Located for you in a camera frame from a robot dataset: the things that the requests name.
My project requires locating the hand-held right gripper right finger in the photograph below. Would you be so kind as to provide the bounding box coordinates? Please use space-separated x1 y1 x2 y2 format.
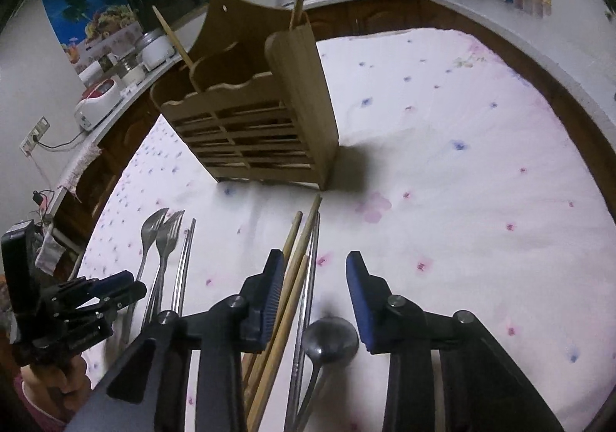
345 250 565 432

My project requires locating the row of small spice jars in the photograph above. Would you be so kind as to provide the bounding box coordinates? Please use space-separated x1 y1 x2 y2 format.
505 0 552 18

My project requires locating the metal spoon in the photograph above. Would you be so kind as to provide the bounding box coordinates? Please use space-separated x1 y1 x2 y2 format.
289 315 360 432

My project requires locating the hanging grey rag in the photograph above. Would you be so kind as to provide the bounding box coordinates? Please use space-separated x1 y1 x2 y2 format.
36 223 65 275

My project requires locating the person's left hand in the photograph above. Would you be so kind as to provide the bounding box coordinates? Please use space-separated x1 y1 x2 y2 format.
20 354 91 419

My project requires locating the metal fork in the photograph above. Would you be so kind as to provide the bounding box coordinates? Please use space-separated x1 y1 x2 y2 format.
120 208 170 346
142 209 186 332

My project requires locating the lace counter cloth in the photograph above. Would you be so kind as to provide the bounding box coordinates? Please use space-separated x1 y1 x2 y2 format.
58 143 103 197

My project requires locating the red and white appliance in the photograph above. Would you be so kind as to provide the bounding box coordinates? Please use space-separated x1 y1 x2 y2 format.
74 80 123 131

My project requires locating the white floral tablecloth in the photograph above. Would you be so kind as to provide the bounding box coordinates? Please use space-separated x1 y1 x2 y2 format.
77 28 616 432

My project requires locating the wall power strip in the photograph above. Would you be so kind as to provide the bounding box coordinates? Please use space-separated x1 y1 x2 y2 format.
19 117 50 154

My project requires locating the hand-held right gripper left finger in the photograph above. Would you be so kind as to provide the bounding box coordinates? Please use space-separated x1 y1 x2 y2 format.
65 249 286 432

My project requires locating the fruit and beach wall poster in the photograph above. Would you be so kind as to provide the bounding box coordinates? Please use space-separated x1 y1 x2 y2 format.
41 0 140 77

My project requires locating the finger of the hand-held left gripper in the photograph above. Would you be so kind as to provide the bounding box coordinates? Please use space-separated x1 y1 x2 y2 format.
62 281 147 323
48 270 136 300

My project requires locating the black power cable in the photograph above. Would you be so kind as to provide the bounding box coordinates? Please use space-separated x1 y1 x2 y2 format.
36 129 90 151

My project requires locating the wooden utensil holder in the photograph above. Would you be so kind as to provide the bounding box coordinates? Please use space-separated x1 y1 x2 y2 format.
150 0 340 192

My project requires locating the white kitchen countertop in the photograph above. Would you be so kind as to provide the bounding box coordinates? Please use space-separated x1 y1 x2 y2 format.
45 0 616 216

